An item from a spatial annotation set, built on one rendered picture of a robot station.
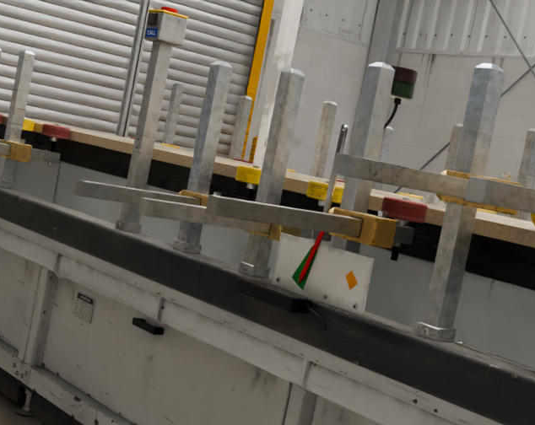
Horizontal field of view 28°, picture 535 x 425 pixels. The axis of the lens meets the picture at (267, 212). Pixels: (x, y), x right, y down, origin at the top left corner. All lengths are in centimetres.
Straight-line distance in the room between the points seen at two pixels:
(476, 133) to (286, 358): 60
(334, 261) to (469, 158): 34
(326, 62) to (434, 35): 123
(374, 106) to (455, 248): 32
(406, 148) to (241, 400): 965
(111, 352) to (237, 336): 91
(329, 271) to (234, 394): 71
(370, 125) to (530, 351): 47
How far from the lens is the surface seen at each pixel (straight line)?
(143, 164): 249
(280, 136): 206
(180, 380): 271
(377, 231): 182
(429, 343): 169
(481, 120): 170
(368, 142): 187
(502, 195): 131
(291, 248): 197
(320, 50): 1205
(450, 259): 170
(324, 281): 190
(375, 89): 188
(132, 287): 249
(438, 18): 1214
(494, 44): 1146
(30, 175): 350
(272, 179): 206
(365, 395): 185
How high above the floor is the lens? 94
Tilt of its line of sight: 3 degrees down
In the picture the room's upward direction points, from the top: 11 degrees clockwise
